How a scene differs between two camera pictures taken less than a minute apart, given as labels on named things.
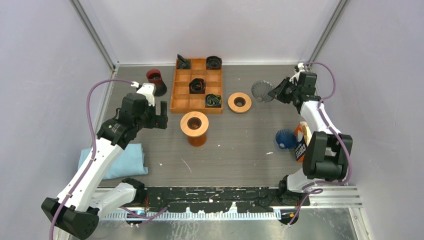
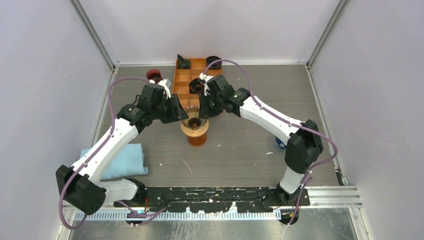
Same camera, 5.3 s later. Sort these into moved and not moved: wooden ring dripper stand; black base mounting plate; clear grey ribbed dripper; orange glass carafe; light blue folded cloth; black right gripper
Moved: black right gripper; clear grey ribbed dripper
Not moved: black base mounting plate; orange glass carafe; wooden ring dripper stand; light blue folded cloth
